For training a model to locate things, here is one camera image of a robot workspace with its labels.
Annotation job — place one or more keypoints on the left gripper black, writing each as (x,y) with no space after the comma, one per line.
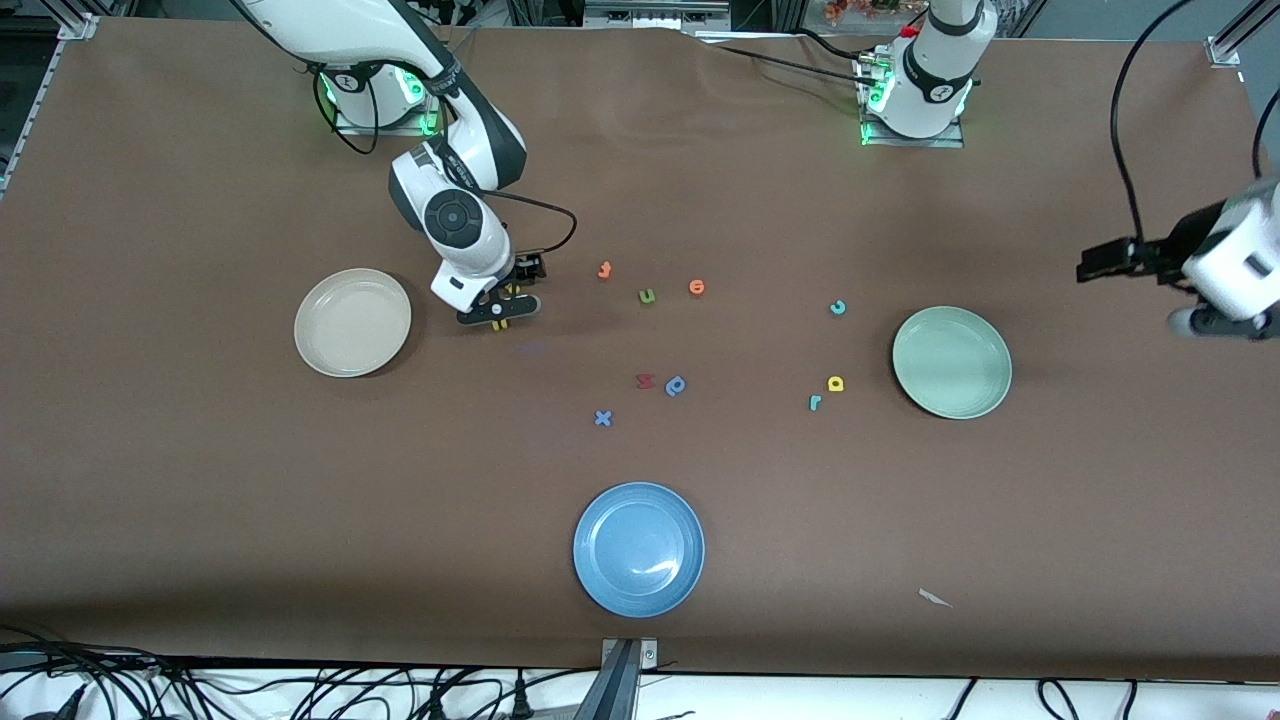
(1166,251)

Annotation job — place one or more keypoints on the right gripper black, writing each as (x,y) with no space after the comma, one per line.
(520,271)

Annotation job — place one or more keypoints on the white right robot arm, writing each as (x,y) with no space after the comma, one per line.
(340,25)

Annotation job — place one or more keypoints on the pale beige plate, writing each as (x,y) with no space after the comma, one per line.
(352,322)

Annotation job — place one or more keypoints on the blue letter p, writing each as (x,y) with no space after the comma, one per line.
(670,386)

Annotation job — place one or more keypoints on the pale green plate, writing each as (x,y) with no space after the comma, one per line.
(950,362)

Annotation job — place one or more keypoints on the brown table cover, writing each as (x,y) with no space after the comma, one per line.
(400,500)

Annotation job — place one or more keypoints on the blue plate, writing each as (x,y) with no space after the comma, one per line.
(638,550)

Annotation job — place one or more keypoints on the grey power strip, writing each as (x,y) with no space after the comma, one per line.
(655,15)

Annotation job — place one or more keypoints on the orange patterned object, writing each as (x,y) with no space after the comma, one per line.
(850,10)

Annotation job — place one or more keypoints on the white paper scrap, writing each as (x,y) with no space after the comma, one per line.
(932,597)

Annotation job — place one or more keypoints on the aluminium frame profile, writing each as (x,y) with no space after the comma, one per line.
(1222,50)
(78,27)

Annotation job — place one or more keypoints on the metal mount bracket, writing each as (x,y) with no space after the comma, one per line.
(648,655)

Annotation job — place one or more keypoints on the dark camera support beam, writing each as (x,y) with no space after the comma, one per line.
(612,695)

